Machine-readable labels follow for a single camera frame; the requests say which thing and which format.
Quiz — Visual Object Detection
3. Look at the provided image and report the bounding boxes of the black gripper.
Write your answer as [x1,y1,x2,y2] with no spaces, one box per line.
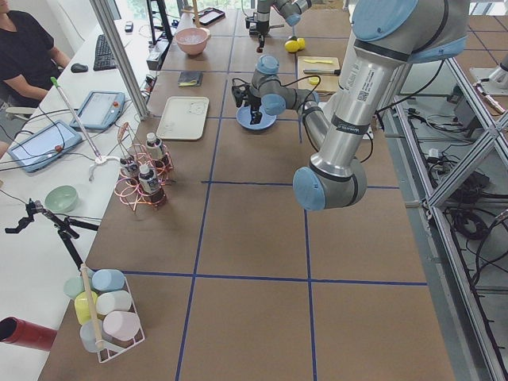
[248,93,262,125]
[256,21,269,49]

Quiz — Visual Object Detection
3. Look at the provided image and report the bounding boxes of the blue plastic plate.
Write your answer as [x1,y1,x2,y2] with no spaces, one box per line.
[237,106,277,131]

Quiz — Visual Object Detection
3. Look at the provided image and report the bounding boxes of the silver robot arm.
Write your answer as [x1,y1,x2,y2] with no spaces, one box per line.
[248,1,469,210]
[254,0,313,52]

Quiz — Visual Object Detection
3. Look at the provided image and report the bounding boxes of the yellow lemon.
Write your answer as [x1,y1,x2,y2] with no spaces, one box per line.
[284,40,300,53]
[296,37,306,51]

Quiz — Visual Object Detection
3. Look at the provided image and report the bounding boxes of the yellow plastic knife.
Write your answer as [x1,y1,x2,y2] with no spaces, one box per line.
[303,59,334,64]

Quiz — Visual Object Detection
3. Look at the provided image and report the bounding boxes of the steel knife sharpener rod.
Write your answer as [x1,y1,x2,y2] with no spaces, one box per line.
[303,69,341,76]

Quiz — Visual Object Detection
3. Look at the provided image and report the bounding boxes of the black tray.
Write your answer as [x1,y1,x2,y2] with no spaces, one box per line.
[198,7,225,26]

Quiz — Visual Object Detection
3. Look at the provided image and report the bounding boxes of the half lemon slice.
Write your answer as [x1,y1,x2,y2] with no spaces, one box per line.
[307,76,321,86]

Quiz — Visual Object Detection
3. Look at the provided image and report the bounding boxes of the pink bowl with ice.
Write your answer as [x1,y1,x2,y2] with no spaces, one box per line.
[175,28,211,56]

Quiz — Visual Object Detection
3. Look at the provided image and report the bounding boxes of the cream bear tray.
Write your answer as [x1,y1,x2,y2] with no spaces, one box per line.
[156,96,210,140]

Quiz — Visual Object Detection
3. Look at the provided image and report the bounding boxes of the wooden cutting board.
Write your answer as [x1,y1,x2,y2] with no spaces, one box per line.
[297,56,341,94]

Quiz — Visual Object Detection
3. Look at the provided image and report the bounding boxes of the grey folded cloth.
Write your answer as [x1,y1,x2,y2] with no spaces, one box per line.
[178,71,203,87]

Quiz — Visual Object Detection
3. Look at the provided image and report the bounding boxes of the tea bottle back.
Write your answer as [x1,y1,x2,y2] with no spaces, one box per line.
[146,133,169,167]

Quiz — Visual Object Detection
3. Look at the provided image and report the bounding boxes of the tea bottle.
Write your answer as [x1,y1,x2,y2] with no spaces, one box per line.
[138,164,167,205]
[146,133,169,167]
[120,156,139,185]

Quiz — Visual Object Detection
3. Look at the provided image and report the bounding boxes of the tea bottle front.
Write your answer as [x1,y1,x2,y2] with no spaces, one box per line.
[138,164,167,205]

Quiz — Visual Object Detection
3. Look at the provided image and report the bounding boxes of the tea bottle middle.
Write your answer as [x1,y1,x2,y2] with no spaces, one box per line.
[120,156,139,185]

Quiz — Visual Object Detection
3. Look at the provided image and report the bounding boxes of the far blue teach pendant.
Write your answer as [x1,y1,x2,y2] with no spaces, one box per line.
[77,90,126,131]

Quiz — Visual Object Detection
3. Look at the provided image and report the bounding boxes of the blue teach pendant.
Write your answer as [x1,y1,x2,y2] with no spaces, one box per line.
[7,120,82,173]
[77,90,126,131]

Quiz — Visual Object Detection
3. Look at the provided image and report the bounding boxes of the black keyboard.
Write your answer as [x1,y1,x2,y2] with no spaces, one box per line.
[93,34,116,71]

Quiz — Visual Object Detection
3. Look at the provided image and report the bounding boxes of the black computer mouse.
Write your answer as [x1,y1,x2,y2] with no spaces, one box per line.
[71,63,88,73]

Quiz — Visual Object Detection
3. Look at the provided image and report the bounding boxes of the white rod with green tip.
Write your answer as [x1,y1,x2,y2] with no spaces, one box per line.
[51,76,120,182]

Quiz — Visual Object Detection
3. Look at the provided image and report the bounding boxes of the green bowl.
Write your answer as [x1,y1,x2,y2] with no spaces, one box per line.
[44,185,79,214]

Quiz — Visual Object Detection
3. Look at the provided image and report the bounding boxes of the near blue teach pendant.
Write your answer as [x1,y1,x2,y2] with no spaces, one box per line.
[7,120,82,173]

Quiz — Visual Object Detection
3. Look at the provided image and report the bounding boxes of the blue plastic cup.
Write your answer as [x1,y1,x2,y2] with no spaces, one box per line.
[92,269,125,292]

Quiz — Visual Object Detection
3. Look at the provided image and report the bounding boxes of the white plastic cup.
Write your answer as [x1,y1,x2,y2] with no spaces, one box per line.
[96,290,133,315]

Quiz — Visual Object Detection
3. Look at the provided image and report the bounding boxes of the seated person black shirt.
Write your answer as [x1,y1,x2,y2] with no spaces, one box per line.
[1,1,71,108]

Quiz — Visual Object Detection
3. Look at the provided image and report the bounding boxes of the pink plastic cup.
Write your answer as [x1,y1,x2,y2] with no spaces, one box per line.
[102,311,140,341]

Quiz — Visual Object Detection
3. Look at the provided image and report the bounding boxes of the green plastic cup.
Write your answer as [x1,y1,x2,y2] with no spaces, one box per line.
[63,276,85,300]

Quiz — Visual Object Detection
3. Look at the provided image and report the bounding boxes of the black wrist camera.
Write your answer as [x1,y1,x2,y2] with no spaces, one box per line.
[245,13,257,29]
[231,78,250,108]

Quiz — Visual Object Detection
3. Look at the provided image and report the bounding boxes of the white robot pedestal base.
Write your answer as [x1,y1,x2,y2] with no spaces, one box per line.
[318,76,374,139]

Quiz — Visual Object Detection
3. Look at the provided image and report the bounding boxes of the copper wire bottle rack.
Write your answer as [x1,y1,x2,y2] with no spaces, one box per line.
[114,122,174,210]

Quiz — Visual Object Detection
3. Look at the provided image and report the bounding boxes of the aluminium frame post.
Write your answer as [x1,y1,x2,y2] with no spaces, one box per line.
[90,0,149,121]

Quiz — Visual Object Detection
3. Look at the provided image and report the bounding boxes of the black camera tripod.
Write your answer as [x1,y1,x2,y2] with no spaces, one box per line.
[4,199,100,271]

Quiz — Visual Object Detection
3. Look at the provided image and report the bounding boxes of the wooden basket handle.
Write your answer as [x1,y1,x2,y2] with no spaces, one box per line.
[80,263,105,352]

